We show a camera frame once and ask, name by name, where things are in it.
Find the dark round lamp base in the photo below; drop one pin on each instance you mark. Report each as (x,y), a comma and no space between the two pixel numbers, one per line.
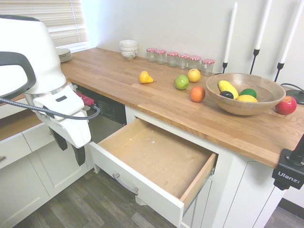
(297,97)

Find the stainless steel dishwasher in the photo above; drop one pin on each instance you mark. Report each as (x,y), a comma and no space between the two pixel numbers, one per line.
(107,123)

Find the yellow pear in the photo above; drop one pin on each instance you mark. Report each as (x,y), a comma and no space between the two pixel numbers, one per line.
(145,77)

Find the orange fruit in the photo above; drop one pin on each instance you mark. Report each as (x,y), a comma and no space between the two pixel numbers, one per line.
(197,94)

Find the white drawer with wooden inside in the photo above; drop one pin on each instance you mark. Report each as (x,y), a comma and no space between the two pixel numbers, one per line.
(154,156)

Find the stack of white plates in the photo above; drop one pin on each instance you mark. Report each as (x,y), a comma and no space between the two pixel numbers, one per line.
(65,55)

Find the black avocado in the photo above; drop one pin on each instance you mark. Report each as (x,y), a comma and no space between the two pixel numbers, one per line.
(226,95)

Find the red apple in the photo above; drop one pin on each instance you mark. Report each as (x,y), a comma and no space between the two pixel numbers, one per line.
(286,105)

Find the glass jar with checkered lid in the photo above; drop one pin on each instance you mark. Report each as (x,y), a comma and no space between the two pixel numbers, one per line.
(207,69)
(160,58)
(151,56)
(194,61)
(183,63)
(172,60)

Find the tall white candle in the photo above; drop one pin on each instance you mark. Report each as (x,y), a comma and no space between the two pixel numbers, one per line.
(263,26)
(290,35)
(230,33)

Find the green lime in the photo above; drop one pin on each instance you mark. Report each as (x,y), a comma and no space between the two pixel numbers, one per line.
(249,92)

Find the black candle holder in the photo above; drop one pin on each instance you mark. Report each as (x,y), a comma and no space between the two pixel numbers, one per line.
(256,52)
(225,65)
(281,65)

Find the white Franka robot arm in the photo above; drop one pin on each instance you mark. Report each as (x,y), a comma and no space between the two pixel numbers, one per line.
(23,47)

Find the white window blinds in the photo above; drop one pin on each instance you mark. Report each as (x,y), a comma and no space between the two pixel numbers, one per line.
(59,21)

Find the yellow banana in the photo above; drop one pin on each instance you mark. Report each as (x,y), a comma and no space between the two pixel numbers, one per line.
(228,89)

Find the red wrist camera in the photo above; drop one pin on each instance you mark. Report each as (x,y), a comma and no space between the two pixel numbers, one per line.
(86,99)

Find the white side cabinet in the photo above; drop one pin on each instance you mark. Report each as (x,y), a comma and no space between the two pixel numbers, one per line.
(23,178)

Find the yellow apple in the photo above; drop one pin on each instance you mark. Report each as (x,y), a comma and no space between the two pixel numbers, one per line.
(194,75)

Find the green apple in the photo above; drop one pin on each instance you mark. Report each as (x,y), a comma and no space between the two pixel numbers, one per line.
(181,82)

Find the black Ulanzi camera mount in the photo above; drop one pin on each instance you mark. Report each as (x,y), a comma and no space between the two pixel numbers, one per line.
(287,174)

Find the large wooden bowl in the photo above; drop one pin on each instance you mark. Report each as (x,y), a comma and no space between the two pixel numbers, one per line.
(247,108)

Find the yellow lemon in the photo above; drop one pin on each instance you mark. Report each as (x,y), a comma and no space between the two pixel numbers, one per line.
(247,98)

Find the stack of white bowls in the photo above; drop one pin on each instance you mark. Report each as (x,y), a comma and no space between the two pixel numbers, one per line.
(128,48)

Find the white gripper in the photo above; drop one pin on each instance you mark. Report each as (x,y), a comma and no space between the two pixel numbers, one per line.
(69,123)

